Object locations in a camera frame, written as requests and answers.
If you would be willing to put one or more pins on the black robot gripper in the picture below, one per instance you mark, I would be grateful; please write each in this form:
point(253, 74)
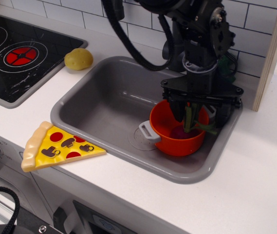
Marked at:
point(202, 88)

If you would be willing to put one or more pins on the purple toy beet green leaves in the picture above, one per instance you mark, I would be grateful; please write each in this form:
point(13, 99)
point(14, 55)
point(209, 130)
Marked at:
point(191, 126)

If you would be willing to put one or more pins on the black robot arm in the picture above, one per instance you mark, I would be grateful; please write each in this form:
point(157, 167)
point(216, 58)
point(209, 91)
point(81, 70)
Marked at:
point(198, 38)

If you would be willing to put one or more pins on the grey plastic sink basin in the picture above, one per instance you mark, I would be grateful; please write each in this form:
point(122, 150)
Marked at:
point(109, 103)

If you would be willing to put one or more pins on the dark grey toy faucet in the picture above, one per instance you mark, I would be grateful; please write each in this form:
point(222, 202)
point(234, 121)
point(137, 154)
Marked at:
point(178, 51)

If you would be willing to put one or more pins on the green toy broccoli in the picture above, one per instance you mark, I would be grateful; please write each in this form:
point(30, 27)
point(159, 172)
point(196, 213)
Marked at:
point(227, 68)

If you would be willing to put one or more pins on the light wooden side panel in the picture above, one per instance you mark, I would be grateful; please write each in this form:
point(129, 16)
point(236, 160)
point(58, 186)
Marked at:
point(267, 71)

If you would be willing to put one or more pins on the yellow toy potato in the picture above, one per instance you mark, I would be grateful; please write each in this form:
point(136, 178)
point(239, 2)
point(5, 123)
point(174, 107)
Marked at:
point(78, 59)

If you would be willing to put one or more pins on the toy pizza slice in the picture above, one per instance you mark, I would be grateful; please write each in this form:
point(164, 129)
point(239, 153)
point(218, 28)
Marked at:
point(51, 146)

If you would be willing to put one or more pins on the white toy oven front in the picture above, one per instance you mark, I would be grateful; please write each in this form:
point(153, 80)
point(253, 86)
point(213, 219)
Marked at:
point(70, 205)

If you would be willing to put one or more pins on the black toy stove top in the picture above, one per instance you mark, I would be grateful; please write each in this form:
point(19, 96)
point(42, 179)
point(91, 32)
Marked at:
point(29, 57)

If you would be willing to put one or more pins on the black base with screw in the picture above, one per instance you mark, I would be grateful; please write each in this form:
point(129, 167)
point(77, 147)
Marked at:
point(14, 219)

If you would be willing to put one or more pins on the orange toy pot grey handles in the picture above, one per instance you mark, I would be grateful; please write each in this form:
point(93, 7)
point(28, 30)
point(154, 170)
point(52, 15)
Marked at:
point(168, 134)

